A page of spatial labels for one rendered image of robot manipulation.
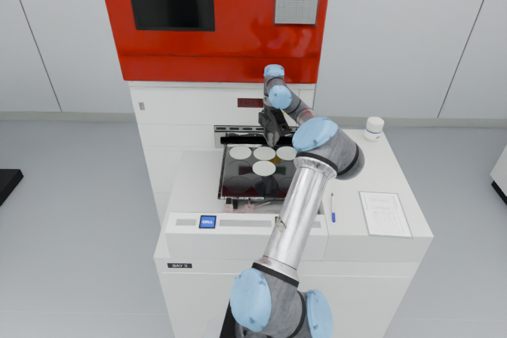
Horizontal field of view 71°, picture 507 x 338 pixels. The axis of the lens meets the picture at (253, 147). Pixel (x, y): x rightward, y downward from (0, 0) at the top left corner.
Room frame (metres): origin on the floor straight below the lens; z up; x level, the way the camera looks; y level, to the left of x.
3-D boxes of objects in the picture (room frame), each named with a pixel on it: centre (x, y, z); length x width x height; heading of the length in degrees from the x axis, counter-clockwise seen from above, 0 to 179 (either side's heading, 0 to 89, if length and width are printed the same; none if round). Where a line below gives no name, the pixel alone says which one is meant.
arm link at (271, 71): (1.22, -0.07, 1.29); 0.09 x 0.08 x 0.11; 8
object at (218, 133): (1.38, -0.03, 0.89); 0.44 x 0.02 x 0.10; 90
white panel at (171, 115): (1.39, 0.14, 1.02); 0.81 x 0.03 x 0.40; 90
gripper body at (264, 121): (1.23, -0.07, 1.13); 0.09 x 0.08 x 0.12; 29
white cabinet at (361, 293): (1.06, -0.13, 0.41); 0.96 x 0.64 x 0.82; 90
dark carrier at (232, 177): (1.17, -0.05, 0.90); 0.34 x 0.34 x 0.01; 0
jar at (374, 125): (1.31, -0.54, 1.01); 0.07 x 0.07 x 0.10
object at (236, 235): (0.80, 0.02, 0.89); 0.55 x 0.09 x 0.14; 90
